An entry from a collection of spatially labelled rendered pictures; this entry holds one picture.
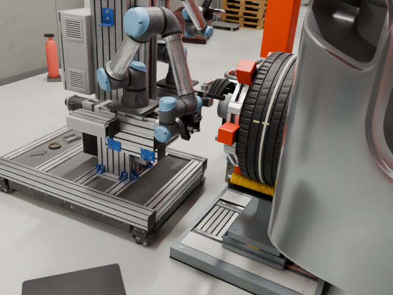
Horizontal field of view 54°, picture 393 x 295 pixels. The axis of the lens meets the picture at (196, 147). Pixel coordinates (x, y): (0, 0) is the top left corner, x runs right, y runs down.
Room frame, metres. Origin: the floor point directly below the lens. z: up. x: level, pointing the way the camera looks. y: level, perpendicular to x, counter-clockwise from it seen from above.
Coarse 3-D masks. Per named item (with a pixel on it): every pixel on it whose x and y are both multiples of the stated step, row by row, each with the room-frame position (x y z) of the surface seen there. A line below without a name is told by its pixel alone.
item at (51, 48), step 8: (48, 40) 4.81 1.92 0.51; (48, 48) 4.77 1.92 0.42; (56, 48) 4.84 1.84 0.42; (48, 56) 4.78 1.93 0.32; (56, 56) 4.82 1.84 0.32; (48, 64) 4.78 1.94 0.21; (56, 64) 4.81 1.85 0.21; (48, 72) 4.80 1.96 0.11; (56, 72) 4.80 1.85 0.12; (48, 80) 4.72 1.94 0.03; (56, 80) 4.76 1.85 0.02
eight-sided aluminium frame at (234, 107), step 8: (256, 64) 1.91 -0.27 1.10; (240, 88) 1.75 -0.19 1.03; (248, 88) 1.72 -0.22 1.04; (232, 96) 1.71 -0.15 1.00; (232, 104) 1.68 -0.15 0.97; (240, 104) 1.67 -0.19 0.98; (232, 112) 1.67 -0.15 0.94; (240, 112) 1.65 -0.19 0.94; (232, 120) 1.70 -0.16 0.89; (240, 120) 1.67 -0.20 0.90; (224, 144) 1.68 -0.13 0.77; (232, 152) 1.66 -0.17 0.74; (232, 160) 1.76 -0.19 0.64
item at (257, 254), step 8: (232, 224) 1.85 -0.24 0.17; (224, 240) 1.73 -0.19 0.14; (232, 240) 1.71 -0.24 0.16; (232, 248) 1.71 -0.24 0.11; (240, 248) 1.69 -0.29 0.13; (248, 248) 1.67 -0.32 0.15; (256, 248) 1.65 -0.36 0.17; (248, 256) 1.67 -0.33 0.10; (256, 256) 1.65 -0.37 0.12; (264, 256) 1.63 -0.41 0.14; (272, 256) 1.61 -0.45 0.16; (280, 256) 1.63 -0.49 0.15; (272, 264) 1.60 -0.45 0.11; (280, 264) 1.59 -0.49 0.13
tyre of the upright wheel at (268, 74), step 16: (272, 64) 1.75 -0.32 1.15; (256, 80) 1.67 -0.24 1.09; (272, 80) 1.65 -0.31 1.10; (288, 80) 1.64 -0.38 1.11; (256, 96) 1.62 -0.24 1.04; (272, 96) 1.60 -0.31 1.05; (288, 96) 1.58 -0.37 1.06; (256, 112) 1.58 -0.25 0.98; (272, 112) 1.56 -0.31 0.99; (240, 128) 1.59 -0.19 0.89; (256, 128) 1.56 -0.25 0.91; (272, 128) 1.53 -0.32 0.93; (240, 144) 1.58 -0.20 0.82; (256, 144) 1.55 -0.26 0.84; (272, 144) 1.51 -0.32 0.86; (240, 160) 1.60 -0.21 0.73; (256, 160) 1.55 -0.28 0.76; (272, 160) 1.52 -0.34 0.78; (256, 176) 1.63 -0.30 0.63; (272, 176) 1.56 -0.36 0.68
